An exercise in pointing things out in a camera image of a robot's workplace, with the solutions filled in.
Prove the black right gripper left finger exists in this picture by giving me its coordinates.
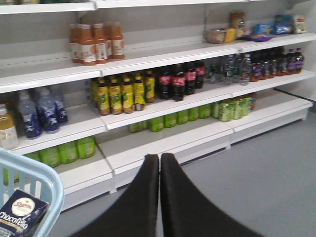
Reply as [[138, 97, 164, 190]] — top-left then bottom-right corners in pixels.
[[72, 154, 159, 237]]

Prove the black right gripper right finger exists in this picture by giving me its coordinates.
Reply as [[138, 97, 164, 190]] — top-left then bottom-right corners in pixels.
[[160, 153, 260, 237]]

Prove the blue Chocofello cookie box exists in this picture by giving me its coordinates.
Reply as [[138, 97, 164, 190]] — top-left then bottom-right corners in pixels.
[[0, 190, 49, 237]]

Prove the light blue plastic basket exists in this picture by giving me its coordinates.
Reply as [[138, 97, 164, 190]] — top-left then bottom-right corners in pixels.
[[0, 149, 64, 237]]

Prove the white supermarket shelving unit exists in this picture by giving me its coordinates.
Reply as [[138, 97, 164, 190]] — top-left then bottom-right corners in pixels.
[[0, 0, 316, 210]]

